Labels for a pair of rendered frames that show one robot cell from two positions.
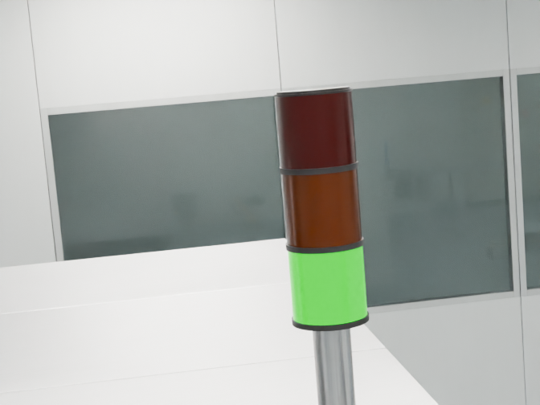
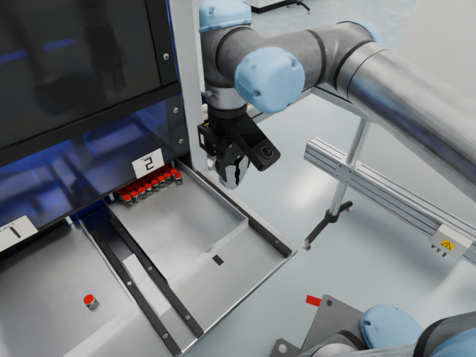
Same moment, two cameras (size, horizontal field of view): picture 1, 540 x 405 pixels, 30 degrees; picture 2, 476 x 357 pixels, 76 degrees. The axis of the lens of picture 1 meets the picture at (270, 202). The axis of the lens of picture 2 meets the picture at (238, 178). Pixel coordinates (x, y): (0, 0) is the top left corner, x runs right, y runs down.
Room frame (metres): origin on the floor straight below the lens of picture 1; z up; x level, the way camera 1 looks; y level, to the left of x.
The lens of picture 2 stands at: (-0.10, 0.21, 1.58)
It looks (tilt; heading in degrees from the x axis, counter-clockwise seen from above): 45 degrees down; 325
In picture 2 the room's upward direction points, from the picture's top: straight up
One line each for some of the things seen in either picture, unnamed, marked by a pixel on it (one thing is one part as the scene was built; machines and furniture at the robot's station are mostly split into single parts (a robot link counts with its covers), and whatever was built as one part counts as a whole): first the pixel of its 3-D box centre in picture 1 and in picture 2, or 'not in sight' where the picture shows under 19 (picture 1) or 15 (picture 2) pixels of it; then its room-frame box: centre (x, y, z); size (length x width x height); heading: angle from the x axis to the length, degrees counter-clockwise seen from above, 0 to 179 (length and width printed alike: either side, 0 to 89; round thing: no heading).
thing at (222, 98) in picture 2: not in sight; (225, 91); (0.29, -0.04, 1.32); 0.08 x 0.08 x 0.05
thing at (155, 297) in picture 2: not in sight; (146, 283); (0.28, 0.19, 0.91); 0.14 x 0.03 x 0.06; 8
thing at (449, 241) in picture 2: not in sight; (450, 241); (-0.03, -0.91, 0.50); 0.12 x 0.05 x 0.09; 7
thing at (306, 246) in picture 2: not in sight; (330, 219); (0.50, -0.91, 0.07); 0.50 x 0.08 x 0.14; 97
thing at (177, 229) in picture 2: not in sight; (173, 211); (0.44, 0.04, 0.90); 0.34 x 0.26 x 0.04; 7
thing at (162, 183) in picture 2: not in sight; (152, 188); (0.55, 0.06, 0.90); 0.18 x 0.02 x 0.05; 97
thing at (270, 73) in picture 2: not in sight; (269, 68); (0.19, -0.05, 1.39); 0.11 x 0.11 x 0.08; 81
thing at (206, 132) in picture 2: not in sight; (225, 127); (0.30, -0.05, 1.23); 0.09 x 0.08 x 0.12; 7
